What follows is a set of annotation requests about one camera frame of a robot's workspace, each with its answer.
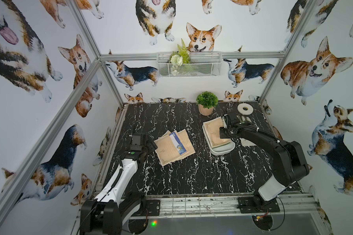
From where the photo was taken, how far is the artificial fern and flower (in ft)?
2.63

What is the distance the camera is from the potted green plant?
3.36 ft

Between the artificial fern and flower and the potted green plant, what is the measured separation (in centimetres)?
26
